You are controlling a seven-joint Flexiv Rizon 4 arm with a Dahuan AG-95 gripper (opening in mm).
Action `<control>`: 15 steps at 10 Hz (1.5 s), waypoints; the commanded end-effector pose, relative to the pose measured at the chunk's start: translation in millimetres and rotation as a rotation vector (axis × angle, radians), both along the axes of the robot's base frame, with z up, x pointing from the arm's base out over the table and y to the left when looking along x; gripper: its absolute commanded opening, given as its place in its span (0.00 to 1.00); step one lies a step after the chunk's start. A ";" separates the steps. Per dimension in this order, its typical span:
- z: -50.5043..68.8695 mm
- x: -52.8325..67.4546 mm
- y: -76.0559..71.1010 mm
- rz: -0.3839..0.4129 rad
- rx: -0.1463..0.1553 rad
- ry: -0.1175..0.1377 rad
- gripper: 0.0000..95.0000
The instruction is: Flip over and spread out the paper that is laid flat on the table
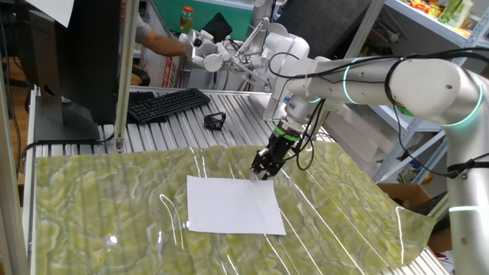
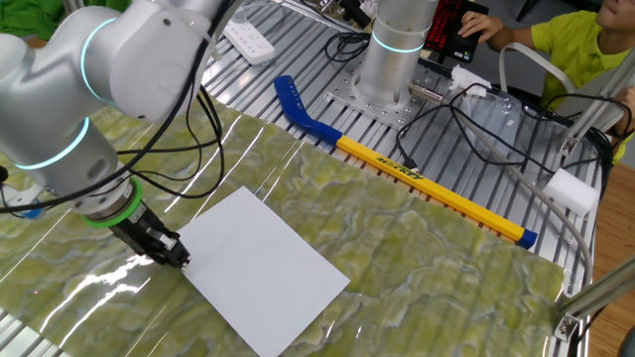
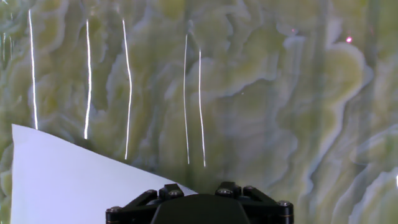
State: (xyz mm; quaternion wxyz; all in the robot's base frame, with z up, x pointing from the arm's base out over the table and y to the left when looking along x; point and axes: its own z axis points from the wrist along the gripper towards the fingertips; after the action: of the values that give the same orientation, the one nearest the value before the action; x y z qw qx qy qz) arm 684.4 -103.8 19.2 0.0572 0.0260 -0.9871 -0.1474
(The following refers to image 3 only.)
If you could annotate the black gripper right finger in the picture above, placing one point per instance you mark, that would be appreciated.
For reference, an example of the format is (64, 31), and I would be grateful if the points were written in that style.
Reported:
(228, 188)

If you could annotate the green marble pattern mat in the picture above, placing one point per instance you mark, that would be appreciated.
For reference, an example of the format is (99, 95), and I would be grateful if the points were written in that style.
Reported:
(248, 93)

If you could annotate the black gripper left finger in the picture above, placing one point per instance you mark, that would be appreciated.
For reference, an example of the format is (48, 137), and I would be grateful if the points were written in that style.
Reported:
(171, 190)

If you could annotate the white paper sheet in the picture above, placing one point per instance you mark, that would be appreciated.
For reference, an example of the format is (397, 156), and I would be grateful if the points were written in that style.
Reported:
(62, 186)

